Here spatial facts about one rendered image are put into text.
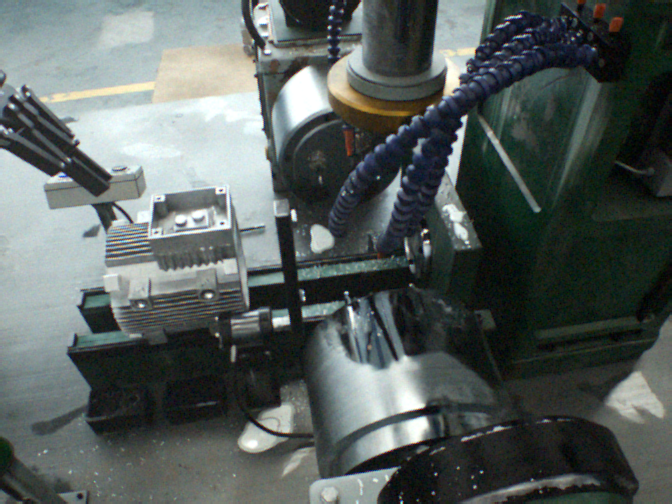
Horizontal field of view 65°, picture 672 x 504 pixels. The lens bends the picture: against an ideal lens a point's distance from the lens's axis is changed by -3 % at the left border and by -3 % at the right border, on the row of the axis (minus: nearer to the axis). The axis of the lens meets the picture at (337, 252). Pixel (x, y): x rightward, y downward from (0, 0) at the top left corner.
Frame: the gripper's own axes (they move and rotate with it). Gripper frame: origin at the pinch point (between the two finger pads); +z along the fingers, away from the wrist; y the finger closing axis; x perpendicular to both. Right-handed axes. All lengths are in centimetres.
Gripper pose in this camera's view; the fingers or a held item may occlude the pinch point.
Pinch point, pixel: (86, 172)
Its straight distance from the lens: 89.7
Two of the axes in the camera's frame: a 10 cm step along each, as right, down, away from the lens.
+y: -1.5, -7.2, 6.8
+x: -8.4, 4.5, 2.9
